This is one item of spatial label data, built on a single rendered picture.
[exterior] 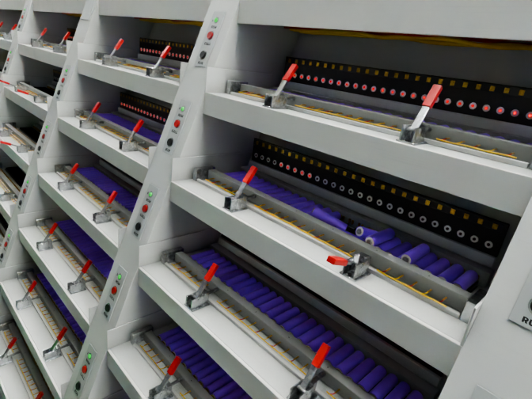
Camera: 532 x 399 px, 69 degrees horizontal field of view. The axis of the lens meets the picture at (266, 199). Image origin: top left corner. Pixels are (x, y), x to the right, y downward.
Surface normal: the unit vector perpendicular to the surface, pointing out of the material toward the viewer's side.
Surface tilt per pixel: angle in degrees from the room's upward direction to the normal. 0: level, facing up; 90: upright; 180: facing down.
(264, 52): 90
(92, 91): 90
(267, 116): 110
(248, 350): 20
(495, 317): 90
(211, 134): 90
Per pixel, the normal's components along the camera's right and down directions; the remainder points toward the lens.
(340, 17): -0.71, 0.15
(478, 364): -0.62, -0.18
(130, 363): 0.14, -0.93
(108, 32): 0.69, 0.33
